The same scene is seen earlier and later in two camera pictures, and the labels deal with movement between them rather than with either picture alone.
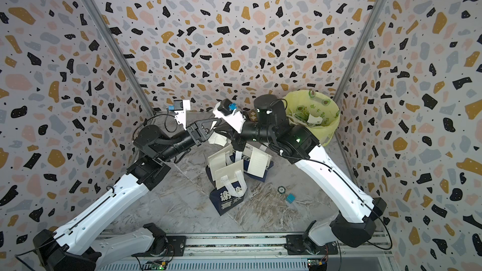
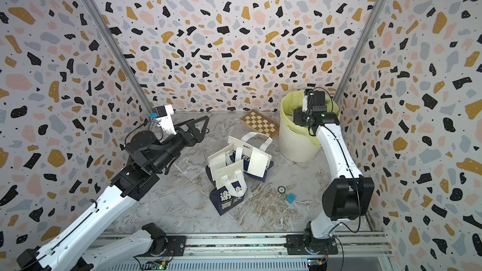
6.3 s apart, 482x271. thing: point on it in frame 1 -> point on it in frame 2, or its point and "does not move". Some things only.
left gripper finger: (207, 136) -> (198, 135)
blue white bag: (216, 161) does not move
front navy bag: (231, 187) does not move
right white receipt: (260, 160) does not move
